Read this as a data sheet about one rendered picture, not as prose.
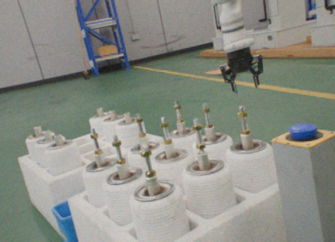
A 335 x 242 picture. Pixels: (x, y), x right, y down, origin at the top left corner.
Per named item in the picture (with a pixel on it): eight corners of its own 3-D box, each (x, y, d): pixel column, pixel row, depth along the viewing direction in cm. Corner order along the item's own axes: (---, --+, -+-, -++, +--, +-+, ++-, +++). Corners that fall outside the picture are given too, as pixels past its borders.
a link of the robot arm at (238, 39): (225, 54, 111) (220, 34, 109) (221, 47, 121) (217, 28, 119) (255, 45, 110) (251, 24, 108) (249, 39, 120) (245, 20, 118)
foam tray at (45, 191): (124, 164, 158) (114, 124, 154) (174, 186, 126) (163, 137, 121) (31, 202, 139) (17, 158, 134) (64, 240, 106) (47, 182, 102)
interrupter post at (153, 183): (145, 194, 65) (141, 177, 64) (156, 188, 66) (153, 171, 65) (153, 197, 63) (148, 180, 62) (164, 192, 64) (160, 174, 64)
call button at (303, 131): (301, 133, 61) (299, 121, 61) (324, 136, 58) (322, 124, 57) (284, 141, 59) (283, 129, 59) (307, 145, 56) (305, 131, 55)
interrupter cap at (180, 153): (156, 154, 84) (155, 151, 84) (188, 148, 84) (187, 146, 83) (153, 167, 77) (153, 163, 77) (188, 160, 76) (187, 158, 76)
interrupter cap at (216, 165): (184, 179, 68) (183, 175, 67) (187, 163, 75) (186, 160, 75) (225, 174, 66) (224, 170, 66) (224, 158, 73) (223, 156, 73)
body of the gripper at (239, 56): (247, 37, 120) (253, 64, 123) (222, 44, 121) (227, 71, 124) (251, 41, 113) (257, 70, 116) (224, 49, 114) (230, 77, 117)
